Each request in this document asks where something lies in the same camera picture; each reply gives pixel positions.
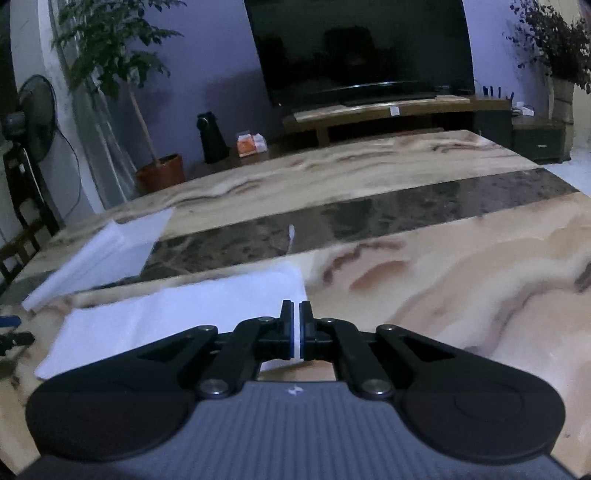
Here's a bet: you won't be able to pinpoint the large white tissue sheet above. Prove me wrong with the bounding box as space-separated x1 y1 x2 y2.
21 208 175 311

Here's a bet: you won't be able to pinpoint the orange white tissue pack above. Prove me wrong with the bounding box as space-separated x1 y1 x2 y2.
236 131 269 157

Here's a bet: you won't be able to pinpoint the black cone speaker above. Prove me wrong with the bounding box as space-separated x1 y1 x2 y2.
196 112 229 164

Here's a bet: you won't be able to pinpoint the wooden television stand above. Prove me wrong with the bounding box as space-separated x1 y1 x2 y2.
187 95 573 181

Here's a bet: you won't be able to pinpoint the small dark bottles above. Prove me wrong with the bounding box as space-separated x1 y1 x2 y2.
481 84 515 101

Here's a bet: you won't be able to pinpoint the black flat television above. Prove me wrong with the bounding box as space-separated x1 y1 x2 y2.
244 0 476 109

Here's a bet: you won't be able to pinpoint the white sheer curtain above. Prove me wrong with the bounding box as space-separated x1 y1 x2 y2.
46 0 139 204

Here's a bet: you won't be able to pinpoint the potted green tree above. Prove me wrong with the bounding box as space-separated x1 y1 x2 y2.
51 0 188 195

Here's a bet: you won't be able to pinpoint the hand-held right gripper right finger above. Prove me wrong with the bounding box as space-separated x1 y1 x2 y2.
299 300 488 400

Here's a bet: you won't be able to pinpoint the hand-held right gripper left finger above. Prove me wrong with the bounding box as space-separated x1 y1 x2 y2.
106 300 295 400

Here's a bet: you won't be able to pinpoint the woven pale vase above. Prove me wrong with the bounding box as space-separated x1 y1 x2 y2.
550 76 577 125

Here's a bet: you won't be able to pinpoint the dark wooden chair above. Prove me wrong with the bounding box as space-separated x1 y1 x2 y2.
0 143 61 282

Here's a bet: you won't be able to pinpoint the black fan cable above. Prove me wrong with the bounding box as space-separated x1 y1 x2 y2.
55 129 84 220

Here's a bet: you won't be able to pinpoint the dried dark flower bouquet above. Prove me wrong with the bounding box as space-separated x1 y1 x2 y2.
505 0 591 93

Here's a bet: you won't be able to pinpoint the black standing fan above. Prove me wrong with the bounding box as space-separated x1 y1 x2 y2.
4 74 58 162

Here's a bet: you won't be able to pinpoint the white napkin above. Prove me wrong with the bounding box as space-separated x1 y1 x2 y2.
34 261 309 380

